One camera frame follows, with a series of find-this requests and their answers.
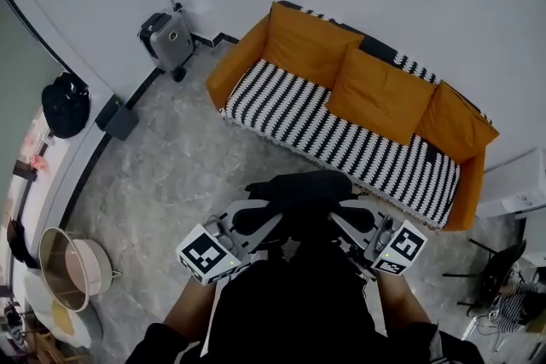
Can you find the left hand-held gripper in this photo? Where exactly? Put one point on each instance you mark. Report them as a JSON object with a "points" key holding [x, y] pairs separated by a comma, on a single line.
{"points": [[202, 255]]}

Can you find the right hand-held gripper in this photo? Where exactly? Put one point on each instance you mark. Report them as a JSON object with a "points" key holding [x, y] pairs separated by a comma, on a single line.
{"points": [[403, 247]]}

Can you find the black garment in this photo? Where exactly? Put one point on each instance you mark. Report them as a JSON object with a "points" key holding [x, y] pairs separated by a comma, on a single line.
{"points": [[307, 187]]}

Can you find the orange sofa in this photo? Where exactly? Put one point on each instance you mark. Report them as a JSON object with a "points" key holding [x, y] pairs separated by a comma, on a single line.
{"points": [[234, 64]]}

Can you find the person's right forearm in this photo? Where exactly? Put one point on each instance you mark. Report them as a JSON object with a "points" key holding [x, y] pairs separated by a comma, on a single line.
{"points": [[399, 298]]}

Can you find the person's left forearm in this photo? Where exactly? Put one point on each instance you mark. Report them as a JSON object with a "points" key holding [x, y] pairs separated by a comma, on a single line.
{"points": [[192, 309]]}

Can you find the black chair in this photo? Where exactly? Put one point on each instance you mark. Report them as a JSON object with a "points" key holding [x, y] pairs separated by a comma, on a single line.
{"points": [[497, 268]]}

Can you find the person's black clothing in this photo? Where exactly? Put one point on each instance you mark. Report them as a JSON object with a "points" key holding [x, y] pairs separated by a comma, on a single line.
{"points": [[298, 302]]}

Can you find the white cabinet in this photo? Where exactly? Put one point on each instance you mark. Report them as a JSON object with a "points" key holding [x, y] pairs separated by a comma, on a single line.
{"points": [[512, 183]]}

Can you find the white yellow egg-shaped cushion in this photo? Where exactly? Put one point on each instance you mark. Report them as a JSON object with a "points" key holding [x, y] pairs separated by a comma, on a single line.
{"points": [[64, 319]]}

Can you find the black square bin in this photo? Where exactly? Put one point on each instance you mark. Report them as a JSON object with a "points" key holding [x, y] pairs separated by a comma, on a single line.
{"points": [[121, 123]]}

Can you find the small dark hanging bag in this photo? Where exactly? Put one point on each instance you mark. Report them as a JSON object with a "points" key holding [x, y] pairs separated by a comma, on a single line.
{"points": [[19, 243]]}

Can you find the small pink object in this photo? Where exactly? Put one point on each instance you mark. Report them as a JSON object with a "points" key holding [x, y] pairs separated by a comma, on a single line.
{"points": [[38, 162]]}

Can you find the round black bag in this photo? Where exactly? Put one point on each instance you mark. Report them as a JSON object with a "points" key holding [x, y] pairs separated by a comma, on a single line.
{"points": [[64, 111]]}

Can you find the silver scooter suitcase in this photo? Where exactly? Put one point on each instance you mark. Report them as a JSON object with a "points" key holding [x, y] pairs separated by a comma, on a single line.
{"points": [[168, 40]]}

